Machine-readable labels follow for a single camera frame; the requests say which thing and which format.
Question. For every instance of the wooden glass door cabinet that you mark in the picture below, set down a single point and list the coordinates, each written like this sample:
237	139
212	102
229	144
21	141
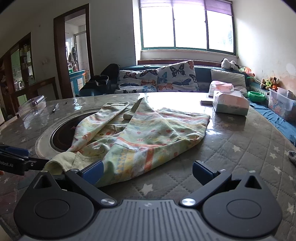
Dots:
20	67

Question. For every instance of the brown door frame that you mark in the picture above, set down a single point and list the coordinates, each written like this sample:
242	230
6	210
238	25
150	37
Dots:
59	58

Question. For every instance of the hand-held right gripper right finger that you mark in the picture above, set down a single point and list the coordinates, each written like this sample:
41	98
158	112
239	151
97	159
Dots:
200	171

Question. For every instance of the clear plastic storage box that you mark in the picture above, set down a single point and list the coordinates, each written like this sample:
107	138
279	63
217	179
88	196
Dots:
281	104

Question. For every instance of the brown monkey plush toy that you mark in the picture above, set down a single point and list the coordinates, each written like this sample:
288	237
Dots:
269	82

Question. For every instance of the pink and green tissue pack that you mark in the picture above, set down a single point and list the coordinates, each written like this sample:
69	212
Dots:
229	102

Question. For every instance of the orange plush toy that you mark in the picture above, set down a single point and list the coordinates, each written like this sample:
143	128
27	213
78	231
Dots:
248	70

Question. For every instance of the small flat dark box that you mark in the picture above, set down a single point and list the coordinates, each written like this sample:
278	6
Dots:
205	102

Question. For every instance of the grey star quilted table cover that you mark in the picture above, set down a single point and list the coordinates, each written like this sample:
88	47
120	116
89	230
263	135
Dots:
242	150

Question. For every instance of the green framed window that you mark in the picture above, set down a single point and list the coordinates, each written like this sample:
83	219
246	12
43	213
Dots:
185	25

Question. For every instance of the black and white plush toy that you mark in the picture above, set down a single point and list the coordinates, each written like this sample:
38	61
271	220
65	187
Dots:
229	63

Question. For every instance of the green plastic bowl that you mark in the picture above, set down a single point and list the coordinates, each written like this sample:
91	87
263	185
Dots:
256	96

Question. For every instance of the grey knit cloth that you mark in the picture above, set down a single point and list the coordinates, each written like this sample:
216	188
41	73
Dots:
292	157

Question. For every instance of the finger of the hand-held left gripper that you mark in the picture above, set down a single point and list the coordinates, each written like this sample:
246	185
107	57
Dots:
37	162
16	151

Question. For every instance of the teal sofa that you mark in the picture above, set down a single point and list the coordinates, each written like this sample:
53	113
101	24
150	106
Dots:
203	71

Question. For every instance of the clear plastic container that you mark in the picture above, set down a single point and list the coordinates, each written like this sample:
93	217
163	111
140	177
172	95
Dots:
34	105

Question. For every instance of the black backpack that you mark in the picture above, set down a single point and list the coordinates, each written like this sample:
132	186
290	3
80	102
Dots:
113	71

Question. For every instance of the purple roller blind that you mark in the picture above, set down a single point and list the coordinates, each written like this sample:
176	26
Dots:
217	5

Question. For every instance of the pastel patterned child's jacket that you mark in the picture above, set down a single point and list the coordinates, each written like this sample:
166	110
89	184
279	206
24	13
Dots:
143	139

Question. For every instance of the grey white pillow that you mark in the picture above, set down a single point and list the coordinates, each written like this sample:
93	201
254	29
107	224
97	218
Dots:
229	77

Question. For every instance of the hanging dark coat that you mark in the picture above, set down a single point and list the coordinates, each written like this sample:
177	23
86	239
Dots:
73	54

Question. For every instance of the blue painted cabinet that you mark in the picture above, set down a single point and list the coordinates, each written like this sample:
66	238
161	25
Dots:
77	80

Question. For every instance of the wooden framed white panel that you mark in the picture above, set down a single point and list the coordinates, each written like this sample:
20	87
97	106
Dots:
46	89

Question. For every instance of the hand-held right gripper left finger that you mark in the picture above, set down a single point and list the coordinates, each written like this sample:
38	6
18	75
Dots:
94	171

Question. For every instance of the black marker pen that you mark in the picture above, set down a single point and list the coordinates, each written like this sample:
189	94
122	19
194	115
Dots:
55	107

